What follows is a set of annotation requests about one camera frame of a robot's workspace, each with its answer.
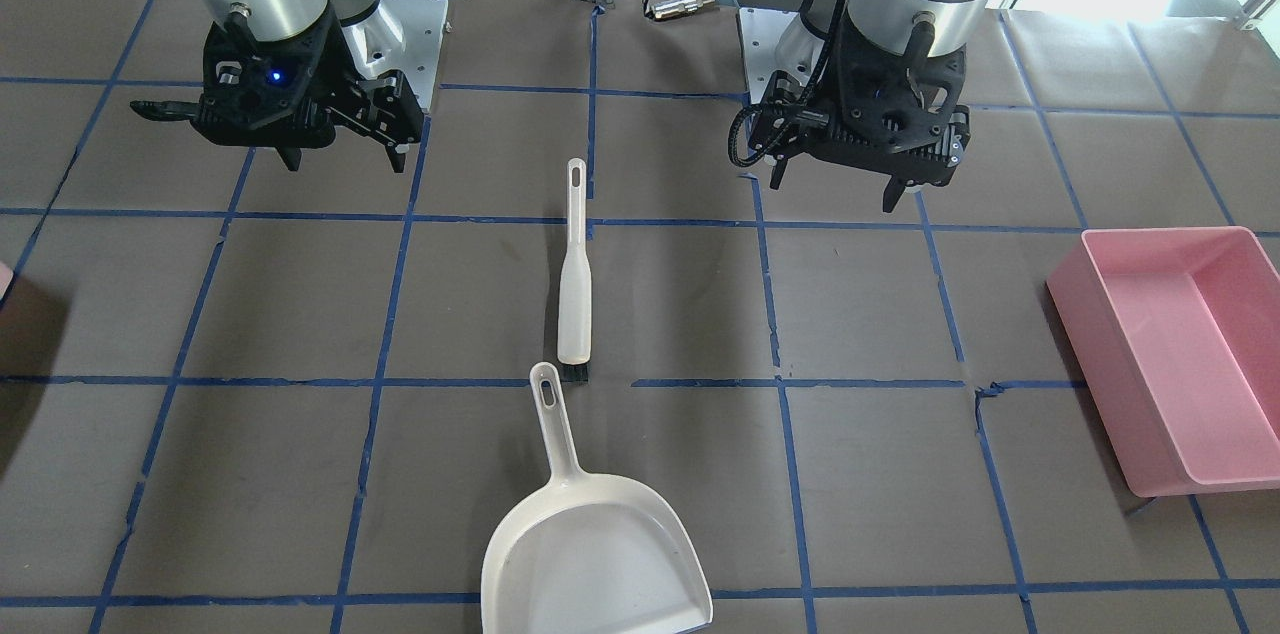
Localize beige plastic dustpan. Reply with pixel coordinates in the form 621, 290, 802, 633
480, 362, 714, 633

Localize beige hand brush black bristles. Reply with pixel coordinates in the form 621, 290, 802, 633
557, 158, 593, 384

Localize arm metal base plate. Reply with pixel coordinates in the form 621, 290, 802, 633
739, 6, 911, 127
343, 0, 449, 113

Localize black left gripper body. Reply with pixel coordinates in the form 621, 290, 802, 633
728, 22, 972, 187

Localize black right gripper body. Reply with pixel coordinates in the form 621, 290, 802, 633
131, 12, 424, 154

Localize pink plastic bin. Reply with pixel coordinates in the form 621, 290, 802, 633
1047, 227, 1279, 498

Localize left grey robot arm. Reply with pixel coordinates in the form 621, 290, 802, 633
716, 0, 989, 213

